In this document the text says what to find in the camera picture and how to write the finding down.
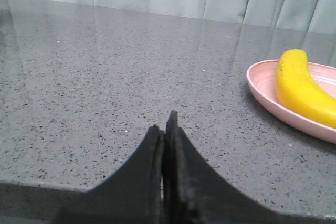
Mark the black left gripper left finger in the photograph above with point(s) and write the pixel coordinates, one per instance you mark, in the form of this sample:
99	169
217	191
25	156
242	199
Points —
131	195

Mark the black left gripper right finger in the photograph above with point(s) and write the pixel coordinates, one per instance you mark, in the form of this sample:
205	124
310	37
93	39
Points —
195	193

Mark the yellow banana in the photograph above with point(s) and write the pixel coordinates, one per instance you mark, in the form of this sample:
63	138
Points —
297	90

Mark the pink plate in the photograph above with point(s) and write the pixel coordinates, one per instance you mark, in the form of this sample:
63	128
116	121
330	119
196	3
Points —
261	82

